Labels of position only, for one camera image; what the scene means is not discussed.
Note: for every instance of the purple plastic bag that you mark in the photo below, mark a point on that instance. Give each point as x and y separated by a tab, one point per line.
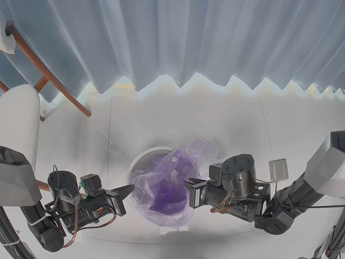
172	193

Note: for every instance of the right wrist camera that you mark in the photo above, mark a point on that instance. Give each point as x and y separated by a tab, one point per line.
215	171

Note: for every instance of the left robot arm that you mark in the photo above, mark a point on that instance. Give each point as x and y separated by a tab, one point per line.
16	177

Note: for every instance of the white padded wooden chair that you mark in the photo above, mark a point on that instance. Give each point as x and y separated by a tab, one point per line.
18	123

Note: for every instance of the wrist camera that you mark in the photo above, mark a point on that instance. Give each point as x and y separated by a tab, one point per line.
91	183
215	171

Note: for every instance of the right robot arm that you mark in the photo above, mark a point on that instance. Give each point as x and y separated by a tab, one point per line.
323	171

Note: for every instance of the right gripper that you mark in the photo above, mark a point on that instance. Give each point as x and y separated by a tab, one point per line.
213	195

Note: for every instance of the pale blue curtain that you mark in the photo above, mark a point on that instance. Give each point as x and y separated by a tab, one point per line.
188	23

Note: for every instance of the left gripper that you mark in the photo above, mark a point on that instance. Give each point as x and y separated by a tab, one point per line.
99	206

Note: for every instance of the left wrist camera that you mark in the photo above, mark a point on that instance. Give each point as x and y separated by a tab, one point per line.
91	183

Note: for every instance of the white trash bin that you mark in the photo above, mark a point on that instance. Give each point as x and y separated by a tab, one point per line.
140	158

